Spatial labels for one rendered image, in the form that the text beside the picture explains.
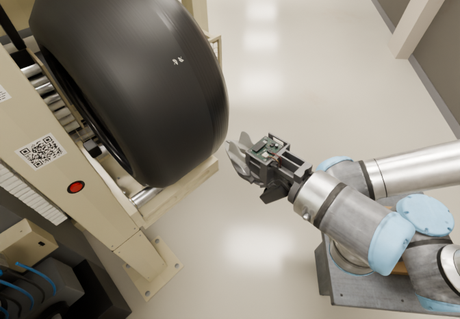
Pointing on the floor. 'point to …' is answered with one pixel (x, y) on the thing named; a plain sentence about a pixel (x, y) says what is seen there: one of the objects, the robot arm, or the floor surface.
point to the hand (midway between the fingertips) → (230, 146)
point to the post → (68, 173)
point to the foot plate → (149, 289)
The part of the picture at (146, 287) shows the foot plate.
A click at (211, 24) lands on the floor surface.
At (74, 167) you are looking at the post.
